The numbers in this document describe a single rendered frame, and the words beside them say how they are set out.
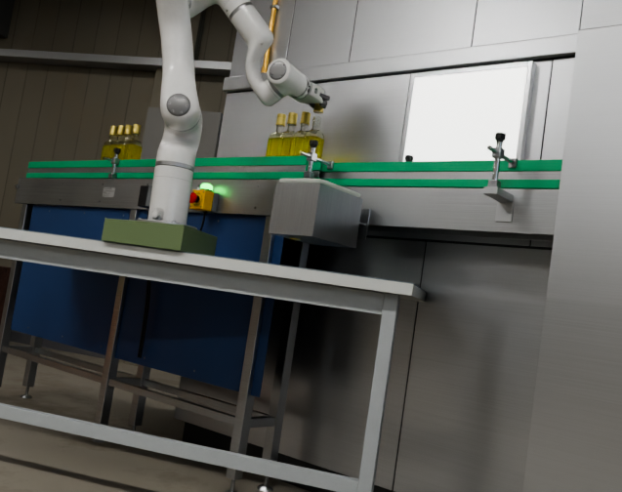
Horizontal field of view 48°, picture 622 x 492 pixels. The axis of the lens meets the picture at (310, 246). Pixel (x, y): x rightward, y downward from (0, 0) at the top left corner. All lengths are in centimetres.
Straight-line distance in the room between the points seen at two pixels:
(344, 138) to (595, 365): 129
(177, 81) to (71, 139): 393
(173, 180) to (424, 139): 84
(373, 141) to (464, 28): 48
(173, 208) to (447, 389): 102
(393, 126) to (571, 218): 91
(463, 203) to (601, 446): 76
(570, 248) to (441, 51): 99
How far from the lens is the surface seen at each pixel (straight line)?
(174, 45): 229
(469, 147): 230
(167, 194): 216
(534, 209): 196
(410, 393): 231
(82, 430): 227
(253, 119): 294
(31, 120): 637
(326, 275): 192
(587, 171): 176
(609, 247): 171
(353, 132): 255
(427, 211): 210
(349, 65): 267
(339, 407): 246
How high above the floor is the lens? 65
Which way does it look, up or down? 5 degrees up
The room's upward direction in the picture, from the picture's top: 8 degrees clockwise
